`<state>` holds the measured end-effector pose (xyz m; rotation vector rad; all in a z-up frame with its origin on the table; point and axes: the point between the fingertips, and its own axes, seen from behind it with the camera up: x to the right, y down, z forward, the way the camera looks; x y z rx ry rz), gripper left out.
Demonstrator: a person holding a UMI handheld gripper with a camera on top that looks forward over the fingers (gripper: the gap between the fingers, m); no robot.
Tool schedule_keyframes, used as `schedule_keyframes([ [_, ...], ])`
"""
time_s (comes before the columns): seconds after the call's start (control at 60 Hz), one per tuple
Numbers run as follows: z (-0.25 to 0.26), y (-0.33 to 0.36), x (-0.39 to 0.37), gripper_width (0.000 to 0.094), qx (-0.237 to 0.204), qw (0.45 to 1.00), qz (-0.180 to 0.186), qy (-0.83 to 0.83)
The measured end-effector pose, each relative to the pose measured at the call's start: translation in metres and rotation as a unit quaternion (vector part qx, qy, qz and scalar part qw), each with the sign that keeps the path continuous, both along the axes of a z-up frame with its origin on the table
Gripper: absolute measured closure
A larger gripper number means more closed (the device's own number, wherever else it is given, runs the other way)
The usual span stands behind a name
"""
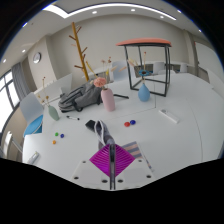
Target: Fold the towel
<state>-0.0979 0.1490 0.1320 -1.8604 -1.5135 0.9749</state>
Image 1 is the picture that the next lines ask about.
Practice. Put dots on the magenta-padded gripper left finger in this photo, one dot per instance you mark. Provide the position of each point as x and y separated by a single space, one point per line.
100 161

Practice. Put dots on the blue vase with flowers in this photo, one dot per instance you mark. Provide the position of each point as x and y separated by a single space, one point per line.
144 94

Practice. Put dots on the grey pink striped towel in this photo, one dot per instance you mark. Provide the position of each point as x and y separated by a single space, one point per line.
105 135

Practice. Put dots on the ceiling lights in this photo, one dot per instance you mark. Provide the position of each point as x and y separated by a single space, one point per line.
110 6

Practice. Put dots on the blue round magnet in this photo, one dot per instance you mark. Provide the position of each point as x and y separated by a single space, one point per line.
132 122
62 135

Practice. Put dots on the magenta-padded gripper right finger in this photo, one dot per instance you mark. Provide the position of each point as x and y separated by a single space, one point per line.
124 161

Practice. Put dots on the red round magnet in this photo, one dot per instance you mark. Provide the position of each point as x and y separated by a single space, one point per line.
127 124

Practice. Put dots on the white flat bar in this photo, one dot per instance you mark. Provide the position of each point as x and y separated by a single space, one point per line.
168 116

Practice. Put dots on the window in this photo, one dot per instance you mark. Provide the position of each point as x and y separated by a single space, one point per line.
6 100

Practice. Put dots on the black marker pen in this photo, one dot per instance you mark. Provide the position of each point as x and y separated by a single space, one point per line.
72 117

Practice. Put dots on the orange round magnet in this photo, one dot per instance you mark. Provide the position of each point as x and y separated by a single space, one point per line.
54 142

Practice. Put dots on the green round magnet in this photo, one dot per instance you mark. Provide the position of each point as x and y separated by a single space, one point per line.
56 134

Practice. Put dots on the grey backpack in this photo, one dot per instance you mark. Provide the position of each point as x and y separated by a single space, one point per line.
81 97

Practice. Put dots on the white chair with blue seat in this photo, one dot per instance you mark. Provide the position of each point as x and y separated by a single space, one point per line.
31 110

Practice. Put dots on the black-framed orange-topped side table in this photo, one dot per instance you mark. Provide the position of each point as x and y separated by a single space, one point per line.
144 42

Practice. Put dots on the wooden coat rack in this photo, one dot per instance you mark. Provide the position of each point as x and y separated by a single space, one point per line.
81 55

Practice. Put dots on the thin black pen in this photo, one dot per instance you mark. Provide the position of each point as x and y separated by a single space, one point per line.
121 96

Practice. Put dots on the green vase with dried stems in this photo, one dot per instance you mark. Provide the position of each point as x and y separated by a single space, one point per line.
53 114

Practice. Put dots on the grey curtain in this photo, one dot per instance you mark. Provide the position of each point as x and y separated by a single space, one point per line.
20 81

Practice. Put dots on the pink vase with flower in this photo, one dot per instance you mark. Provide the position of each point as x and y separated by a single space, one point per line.
108 100

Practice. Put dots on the round wall clock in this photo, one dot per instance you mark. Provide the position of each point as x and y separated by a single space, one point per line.
37 57

